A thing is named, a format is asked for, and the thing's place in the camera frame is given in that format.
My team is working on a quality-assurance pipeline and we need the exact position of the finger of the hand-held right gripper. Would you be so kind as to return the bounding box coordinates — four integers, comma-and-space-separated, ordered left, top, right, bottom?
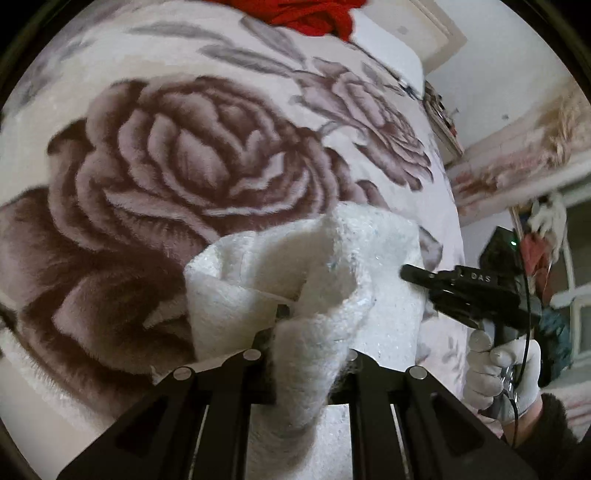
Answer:
429, 288, 484, 329
399, 264, 459, 292

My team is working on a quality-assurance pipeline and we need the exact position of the white pillow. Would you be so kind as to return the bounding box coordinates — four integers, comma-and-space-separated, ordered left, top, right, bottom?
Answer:
353, 11, 426, 95

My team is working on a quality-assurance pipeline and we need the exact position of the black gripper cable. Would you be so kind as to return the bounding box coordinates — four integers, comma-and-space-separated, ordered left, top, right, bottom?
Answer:
505, 272, 532, 448

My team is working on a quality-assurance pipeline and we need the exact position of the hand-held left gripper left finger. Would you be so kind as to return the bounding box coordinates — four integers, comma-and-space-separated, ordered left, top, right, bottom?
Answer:
55, 305, 293, 480

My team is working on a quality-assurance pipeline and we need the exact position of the beige bed headboard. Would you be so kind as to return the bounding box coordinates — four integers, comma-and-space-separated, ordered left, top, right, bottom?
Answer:
402, 0, 468, 75

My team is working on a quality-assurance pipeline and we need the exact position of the floral bed blanket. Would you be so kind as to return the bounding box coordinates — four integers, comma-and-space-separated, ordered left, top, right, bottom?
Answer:
0, 0, 465, 462

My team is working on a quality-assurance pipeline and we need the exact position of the pink floral curtain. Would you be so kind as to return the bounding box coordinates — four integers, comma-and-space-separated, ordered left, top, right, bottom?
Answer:
447, 85, 591, 224

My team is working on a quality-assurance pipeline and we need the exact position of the person's right hand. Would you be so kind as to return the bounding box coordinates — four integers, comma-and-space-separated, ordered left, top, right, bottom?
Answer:
463, 331, 542, 426

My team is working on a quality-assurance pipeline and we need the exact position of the teal cloth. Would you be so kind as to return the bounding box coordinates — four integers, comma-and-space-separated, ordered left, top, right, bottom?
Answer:
538, 307, 574, 372

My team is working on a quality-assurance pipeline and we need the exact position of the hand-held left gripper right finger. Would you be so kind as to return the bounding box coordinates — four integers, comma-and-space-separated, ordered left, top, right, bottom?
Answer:
329, 349, 539, 480

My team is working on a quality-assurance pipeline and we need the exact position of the red duvet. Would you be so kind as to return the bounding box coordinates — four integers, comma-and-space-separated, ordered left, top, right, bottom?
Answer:
217, 0, 365, 41

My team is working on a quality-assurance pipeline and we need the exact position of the white nightstand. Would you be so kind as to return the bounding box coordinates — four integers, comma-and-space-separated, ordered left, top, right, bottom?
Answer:
424, 82, 465, 163

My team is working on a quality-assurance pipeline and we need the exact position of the white plush clothing pile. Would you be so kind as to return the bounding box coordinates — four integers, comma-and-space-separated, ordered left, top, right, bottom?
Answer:
527, 193, 570, 257

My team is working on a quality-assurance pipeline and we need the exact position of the pink red garment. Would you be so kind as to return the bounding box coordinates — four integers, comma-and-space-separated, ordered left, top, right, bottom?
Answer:
521, 232, 556, 289

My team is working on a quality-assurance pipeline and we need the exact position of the white fluffy jacket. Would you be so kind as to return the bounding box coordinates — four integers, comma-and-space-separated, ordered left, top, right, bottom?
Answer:
184, 202, 426, 480

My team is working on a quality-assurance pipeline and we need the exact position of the person's right forearm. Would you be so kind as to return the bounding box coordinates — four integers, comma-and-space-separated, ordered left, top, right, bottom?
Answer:
501, 392, 591, 480

